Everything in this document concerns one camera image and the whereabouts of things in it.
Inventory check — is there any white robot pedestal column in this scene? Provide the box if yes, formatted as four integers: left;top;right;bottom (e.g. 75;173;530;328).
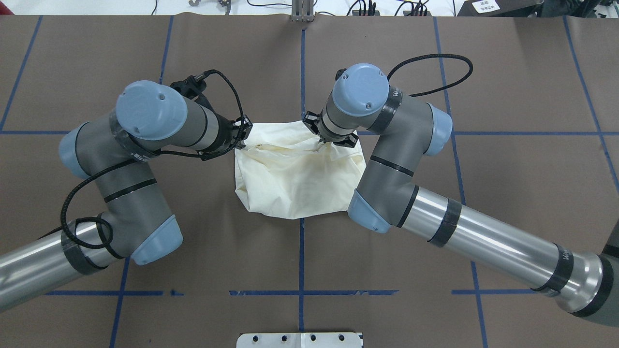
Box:
236;331;364;348

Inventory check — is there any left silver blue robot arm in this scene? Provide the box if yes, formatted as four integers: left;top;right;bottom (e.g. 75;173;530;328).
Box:
1;81;252;311

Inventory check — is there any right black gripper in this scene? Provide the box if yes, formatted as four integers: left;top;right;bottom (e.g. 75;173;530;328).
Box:
309;113;359;148

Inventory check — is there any white long-sleeve printed shirt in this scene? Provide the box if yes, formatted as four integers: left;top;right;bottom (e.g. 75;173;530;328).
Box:
235;121;366;219

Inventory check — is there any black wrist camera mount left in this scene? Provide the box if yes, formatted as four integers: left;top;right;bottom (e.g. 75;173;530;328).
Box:
169;73;215;112

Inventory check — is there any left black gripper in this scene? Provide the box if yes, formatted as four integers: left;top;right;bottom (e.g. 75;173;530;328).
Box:
213;113;253;153

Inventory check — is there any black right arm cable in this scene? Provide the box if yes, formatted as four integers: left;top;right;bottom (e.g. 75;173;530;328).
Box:
386;53;473;98

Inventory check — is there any aluminium frame post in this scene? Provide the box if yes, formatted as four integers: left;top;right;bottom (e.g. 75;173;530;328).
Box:
291;0;316;22

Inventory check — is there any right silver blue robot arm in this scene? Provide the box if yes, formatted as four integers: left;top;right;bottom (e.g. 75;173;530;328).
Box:
305;63;618;334

